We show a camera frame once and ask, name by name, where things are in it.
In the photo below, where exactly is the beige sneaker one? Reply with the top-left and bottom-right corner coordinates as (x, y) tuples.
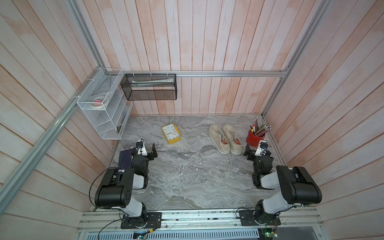
(222, 124), (243, 156)
(209, 124), (231, 155)

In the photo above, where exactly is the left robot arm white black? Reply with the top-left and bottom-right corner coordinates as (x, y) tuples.
(94, 140), (158, 229)

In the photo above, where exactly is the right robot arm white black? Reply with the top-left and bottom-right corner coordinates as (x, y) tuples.
(239, 141), (322, 226)

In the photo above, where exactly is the red pencil cup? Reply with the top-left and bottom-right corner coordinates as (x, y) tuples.
(246, 130), (265, 148)

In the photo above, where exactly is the dark blue book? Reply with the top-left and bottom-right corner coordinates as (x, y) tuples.
(118, 149), (132, 170)

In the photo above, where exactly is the coloured pencils bunch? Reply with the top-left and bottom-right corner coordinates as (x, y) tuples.
(251, 120), (272, 138)

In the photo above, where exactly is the tape roll on shelf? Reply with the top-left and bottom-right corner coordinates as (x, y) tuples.
(89, 95), (106, 109)

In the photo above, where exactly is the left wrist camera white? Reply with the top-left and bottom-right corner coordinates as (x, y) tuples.
(135, 139), (148, 156)

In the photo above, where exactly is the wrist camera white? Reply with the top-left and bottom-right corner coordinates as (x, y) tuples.
(135, 139), (148, 156)
(255, 141), (268, 157)

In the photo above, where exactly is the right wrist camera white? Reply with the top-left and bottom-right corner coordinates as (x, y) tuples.
(255, 141), (268, 157)

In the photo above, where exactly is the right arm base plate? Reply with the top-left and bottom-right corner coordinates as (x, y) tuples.
(236, 209), (281, 226)

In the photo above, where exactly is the white wire wall shelf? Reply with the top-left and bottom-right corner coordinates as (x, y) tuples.
(77, 68), (133, 140)

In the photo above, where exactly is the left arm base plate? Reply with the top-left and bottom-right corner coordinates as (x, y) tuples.
(121, 212), (162, 230)

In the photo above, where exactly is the black mesh wall basket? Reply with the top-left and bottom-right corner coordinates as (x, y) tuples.
(121, 73), (178, 101)

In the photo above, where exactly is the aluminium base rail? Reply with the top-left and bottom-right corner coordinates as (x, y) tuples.
(76, 207), (325, 233)

